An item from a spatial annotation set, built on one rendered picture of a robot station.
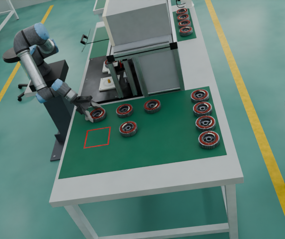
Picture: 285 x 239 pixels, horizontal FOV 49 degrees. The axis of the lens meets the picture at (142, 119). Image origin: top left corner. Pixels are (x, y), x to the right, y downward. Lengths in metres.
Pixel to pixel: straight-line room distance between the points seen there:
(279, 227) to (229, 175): 0.81
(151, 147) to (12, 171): 1.83
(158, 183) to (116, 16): 1.02
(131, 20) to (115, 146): 0.77
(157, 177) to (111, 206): 0.98
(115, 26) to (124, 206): 1.34
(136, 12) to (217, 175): 1.05
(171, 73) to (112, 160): 0.69
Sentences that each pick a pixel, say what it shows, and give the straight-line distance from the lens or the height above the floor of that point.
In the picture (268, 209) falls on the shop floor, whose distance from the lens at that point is 2.40.
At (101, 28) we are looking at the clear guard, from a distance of 2.51.
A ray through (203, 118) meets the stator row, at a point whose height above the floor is 0.78.
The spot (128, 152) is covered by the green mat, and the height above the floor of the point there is 0.75.
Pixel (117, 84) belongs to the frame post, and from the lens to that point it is 2.12.
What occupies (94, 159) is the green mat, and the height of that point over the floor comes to 0.75.
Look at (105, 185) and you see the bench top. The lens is 1.71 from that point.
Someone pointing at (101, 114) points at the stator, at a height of 0.79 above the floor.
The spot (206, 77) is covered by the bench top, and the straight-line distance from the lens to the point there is 2.23.
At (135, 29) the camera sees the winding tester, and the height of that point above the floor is 1.20.
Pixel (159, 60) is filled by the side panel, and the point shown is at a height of 1.00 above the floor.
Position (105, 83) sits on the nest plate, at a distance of 2.37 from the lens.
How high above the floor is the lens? 2.03
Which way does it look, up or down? 40 degrees down
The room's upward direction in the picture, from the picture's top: 17 degrees counter-clockwise
